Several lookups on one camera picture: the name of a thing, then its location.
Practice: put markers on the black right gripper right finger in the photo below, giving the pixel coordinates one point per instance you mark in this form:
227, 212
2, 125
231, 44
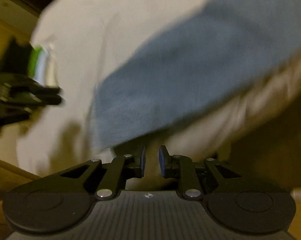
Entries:
234, 199

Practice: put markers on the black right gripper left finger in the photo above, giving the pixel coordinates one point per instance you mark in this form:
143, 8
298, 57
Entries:
62, 200

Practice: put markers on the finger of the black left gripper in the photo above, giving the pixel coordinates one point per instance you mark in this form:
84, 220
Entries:
33, 101
18, 84

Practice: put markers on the white duvet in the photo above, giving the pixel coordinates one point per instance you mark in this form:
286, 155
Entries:
94, 38

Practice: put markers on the stack of folded clothes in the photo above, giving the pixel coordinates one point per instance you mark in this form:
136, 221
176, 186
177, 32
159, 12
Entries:
37, 62

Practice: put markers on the blue denim jeans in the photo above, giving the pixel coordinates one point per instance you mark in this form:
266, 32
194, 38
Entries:
194, 66

